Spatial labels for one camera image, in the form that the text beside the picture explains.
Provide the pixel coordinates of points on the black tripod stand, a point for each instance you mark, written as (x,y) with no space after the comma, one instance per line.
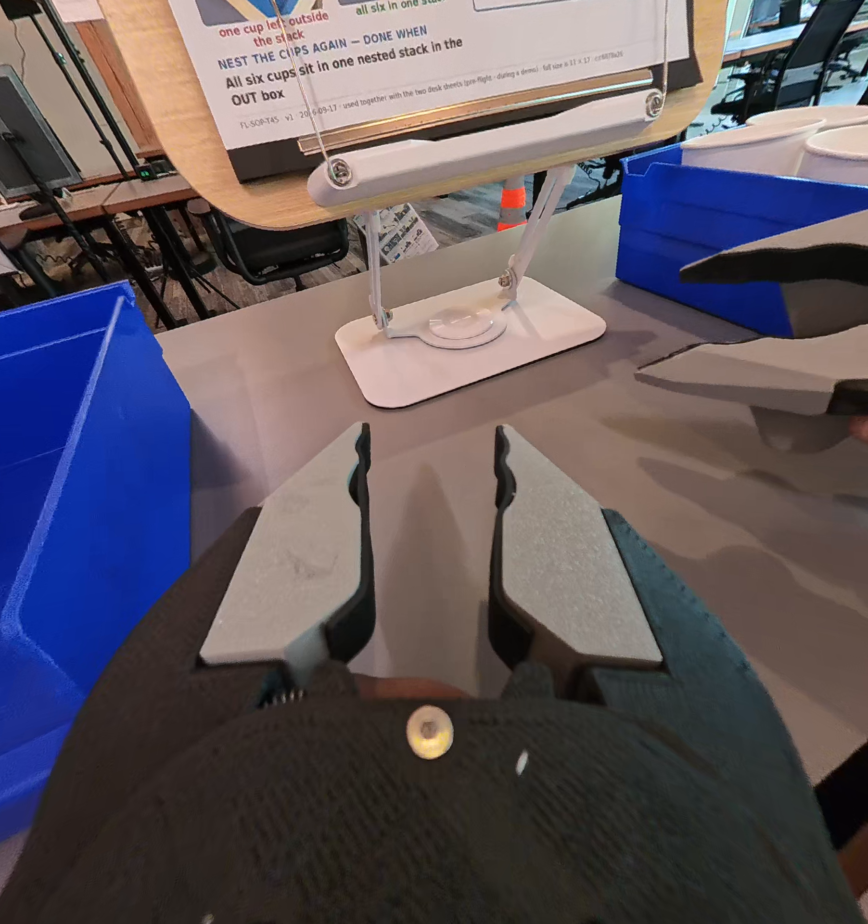
(116,180)

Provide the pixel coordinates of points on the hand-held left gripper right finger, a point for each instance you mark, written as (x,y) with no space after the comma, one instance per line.
(578,585)

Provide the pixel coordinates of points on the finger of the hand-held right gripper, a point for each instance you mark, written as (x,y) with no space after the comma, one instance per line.
(766,372)
(838,289)

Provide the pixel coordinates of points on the clear round disc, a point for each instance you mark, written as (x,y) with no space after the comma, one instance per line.
(464,323)

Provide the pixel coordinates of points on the printed photo leaflet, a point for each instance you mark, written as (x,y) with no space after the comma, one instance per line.
(405,232)

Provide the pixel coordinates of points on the brown edged office desk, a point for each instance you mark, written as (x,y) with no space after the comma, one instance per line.
(116,198)

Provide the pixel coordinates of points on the orange traffic cone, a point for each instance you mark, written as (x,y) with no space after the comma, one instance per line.
(513,206)

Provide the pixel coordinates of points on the blue plastic bin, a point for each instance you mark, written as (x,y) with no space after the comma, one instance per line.
(59,505)
(694,224)

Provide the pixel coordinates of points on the grey framed panel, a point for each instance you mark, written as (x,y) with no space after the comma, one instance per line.
(15,130)

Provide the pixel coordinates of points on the printed instruction sheet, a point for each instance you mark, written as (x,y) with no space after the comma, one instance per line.
(405,65)

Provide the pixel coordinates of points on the black office chair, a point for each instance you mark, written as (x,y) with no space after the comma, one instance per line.
(816,58)
(282,249)

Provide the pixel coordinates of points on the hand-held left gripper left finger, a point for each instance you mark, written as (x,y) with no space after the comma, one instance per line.
(282,577)

